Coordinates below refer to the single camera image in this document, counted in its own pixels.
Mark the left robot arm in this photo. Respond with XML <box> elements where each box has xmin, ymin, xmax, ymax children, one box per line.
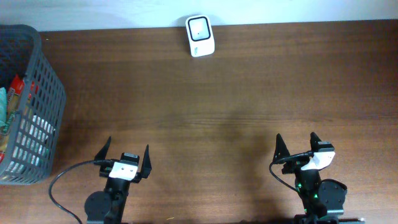
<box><xmin>85</xmin><ymin>138</ymin><xmax>152</xmax><ymax>224</ymax></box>

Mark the black camera cable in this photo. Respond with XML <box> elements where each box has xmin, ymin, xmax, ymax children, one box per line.
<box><xmin>48</xmin><ymin>159</ymin><xmax>119</xmax><ymax>224</ymax></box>
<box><xmin>269</xmin><ymin>151</ymin><xmax>314</xmax><ymax>194</ymax></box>

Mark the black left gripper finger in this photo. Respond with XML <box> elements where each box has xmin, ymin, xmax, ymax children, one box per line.
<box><xmin>94</xmin><ymin>136</ymin><xmax>111</xmax><ymax>161</ymax></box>
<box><xmin>139</xmin><ymin>145</ymin><xmax>152</xmax><ymax>179</ymax></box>

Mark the grey plastic basket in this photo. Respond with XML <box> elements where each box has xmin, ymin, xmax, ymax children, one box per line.
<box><xmin>1</xmin><ymin>25</ymin><xmax>67</xmax><ymax>185</ymax></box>

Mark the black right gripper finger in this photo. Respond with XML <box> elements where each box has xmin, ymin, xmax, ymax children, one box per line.
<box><xmin>310</xmin><ymin>132</ymin><xmax>322</xmax><ymax>152</ymax></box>
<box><xmin>272</xmin><ymin>133</ymin><xmax>290</xmax><ymax>164</ymax></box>

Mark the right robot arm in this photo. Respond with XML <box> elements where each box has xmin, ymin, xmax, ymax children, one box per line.
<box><xmin>269</xmin><ymin>132</ymin><xmax>365</xmax><ymax>224</ymax></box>

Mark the black right camera cable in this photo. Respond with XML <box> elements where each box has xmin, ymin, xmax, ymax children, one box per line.
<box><xmin>269</xmin><ymin>151</ymin><xmax>314</xmax><ymax>194</ymax></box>

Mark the black left camera cable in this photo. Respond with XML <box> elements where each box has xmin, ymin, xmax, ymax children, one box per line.
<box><xmin>48</xmin><ymin>159</ymin><xmax>119</xmax><ymax>224</ymax></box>

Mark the white chips bag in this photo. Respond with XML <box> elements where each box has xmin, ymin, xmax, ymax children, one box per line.
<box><xmin>6</xmin><ymin>115</ymin><xmax>56</xmax><ymax>174</ymax></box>

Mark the teal wet wipes packet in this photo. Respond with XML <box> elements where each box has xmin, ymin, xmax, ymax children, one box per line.
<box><xmin>0</xmin><ymin>87</ymin><xmax>7</xmax><ymax>127</ymax></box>

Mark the San Remo spaghetti packet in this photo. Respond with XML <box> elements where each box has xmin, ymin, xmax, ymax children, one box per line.
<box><xmin>7</xmin><ymin>74</ymin><xmax>25</xmax><ymax>116</ymax></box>

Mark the white barcode scanner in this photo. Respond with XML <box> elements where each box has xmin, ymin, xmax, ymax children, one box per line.
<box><xmin>185</xmin><ymin>15</ymin><xmax>215</xmax><ymax>57</ymax></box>

